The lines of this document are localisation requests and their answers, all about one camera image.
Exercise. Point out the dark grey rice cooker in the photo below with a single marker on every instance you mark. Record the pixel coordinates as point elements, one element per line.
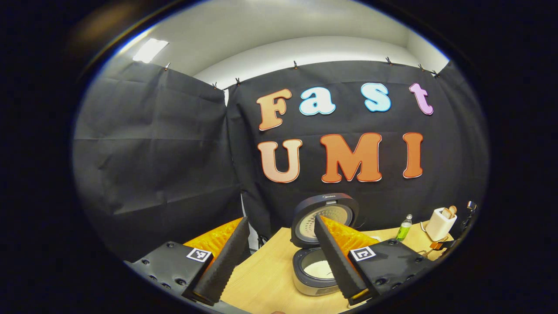
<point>331,201</point>

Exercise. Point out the green plastic bottle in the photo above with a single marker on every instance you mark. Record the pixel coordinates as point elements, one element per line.
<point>404,231</point>

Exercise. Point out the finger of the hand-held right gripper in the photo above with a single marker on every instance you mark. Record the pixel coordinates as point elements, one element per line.
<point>441,244</point>

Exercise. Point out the white toaster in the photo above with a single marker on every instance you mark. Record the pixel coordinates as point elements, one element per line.
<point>438,226</point>

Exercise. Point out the toast bread slice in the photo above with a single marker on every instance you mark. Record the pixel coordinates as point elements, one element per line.
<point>447,213</point>
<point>453,210</point>

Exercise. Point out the black tripod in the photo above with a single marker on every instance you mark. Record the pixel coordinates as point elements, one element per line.
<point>262,241</point>

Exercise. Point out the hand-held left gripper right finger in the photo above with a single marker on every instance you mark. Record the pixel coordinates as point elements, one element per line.
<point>335,261</point>

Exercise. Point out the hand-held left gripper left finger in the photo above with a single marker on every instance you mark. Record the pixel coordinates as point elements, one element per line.
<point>226,261</point>

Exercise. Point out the ceiling light panel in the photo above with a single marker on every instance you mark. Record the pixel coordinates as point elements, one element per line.
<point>150,50</point>

